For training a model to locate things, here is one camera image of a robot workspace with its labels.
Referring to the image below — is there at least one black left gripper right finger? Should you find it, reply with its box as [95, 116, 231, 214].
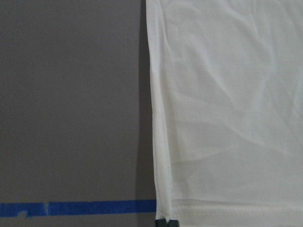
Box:
[168, 220, 179, 227]

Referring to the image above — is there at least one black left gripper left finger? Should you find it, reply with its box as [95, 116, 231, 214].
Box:
[155, 219, 167, 227]

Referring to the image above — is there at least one cream long-sleeve printed shirt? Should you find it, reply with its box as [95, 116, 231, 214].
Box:
[146, 0, 303, 227]

